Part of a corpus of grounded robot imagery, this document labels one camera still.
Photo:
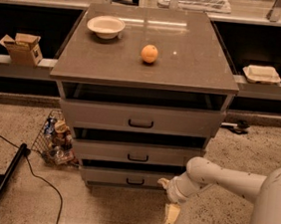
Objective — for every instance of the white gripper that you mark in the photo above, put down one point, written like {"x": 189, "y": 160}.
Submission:
{"x": 173, "y": 192}

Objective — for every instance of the grey bottom drawer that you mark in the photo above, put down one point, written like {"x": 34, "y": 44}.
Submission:
{"x": 123, "y": 177}

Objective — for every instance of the grey drawer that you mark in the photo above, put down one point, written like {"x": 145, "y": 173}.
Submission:
{"x": 143, "y": 119}
{"x": 140, "y": 153}
{"x": 123, "y": 177}

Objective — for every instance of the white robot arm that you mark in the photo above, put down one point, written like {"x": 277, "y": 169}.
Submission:
{"x": 264, "y": 192}

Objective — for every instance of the grey middle drawer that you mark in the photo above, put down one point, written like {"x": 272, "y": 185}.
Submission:
{"x": 140, "y": 153}

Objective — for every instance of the grey top drawer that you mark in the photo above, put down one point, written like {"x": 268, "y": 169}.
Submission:
{"x": 143, "y": 119}

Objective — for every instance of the grey drawer cabinet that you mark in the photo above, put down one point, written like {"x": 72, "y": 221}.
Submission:
{"x": 143, "y": 91}

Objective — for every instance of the open cardboard box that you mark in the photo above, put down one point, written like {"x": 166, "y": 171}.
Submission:
{"x": 24, "y": 49}

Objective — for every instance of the orange fruit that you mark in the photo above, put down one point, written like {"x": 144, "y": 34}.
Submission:
{"x": 149, "y": 54}

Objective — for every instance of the white foam takeout container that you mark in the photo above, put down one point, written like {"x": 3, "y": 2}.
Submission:
{"x": 261, "y": 75}

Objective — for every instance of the white paper bowl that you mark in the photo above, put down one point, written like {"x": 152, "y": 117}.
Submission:
{"x": 106, "y": 27}

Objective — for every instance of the white tray on shelf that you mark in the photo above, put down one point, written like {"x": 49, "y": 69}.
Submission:
{"x": 214, "y": 6}

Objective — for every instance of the black floor bracket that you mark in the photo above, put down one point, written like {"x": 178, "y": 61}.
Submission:
{"x": 241, "y": 127}

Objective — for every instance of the wire basket with items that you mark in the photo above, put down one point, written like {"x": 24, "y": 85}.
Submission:
{"x": 54, "y": 141}

